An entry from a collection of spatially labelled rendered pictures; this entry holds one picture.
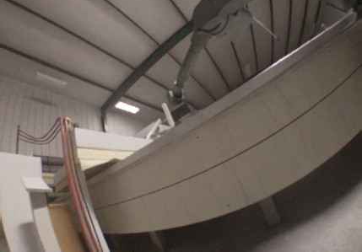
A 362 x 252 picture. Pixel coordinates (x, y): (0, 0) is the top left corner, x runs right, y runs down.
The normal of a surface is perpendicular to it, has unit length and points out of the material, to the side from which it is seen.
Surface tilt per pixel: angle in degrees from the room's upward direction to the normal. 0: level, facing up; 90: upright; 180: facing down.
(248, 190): 90
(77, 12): 176
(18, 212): 90
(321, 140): 90
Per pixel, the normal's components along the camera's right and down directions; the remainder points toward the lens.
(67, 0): 0.48, 0.76
